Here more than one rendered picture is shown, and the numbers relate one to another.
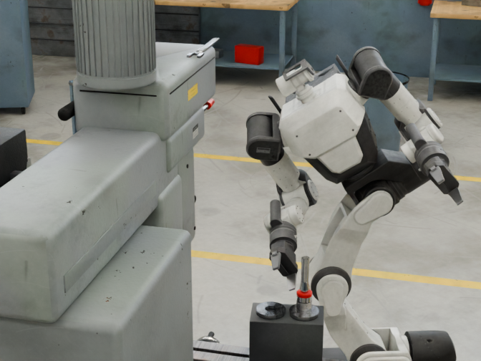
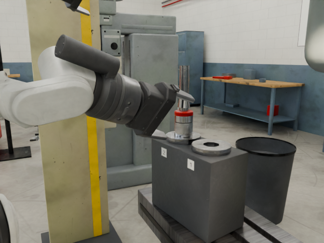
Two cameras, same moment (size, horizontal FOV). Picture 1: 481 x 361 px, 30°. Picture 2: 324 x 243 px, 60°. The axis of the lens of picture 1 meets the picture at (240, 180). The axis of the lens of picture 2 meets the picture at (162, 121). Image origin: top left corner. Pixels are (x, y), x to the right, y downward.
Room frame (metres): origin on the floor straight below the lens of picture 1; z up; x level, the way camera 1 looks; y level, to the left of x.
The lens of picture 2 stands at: (2.87, 0.30, 1.33)
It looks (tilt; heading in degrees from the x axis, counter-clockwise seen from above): 13 degrees down; 229
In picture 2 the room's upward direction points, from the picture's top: straight up
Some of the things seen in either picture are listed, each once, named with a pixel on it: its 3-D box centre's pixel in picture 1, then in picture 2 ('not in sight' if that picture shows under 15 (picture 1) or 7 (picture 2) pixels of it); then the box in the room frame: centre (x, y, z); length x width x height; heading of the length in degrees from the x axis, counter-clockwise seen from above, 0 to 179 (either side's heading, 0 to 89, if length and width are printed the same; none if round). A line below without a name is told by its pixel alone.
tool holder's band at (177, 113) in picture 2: (304, 293); (183, 112); (2.38, -0.19, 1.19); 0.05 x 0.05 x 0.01
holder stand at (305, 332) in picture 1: (286, 338); (195, 177); (2.38, -0.14, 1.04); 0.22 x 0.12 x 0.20; 85
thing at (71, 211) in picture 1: (82, 200); not in sight; (1.96, 0.37, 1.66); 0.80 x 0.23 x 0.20; 166
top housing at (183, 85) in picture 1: (149, 87); not in sight; (2.43, 0.25, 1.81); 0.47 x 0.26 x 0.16; 166
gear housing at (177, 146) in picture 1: (147, 135); not in sight; (2.40, 0.26, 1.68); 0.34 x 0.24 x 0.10; 166
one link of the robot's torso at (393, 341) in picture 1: (379, 353); not in sight; (2.87, -0.51, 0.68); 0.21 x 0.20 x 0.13; 94
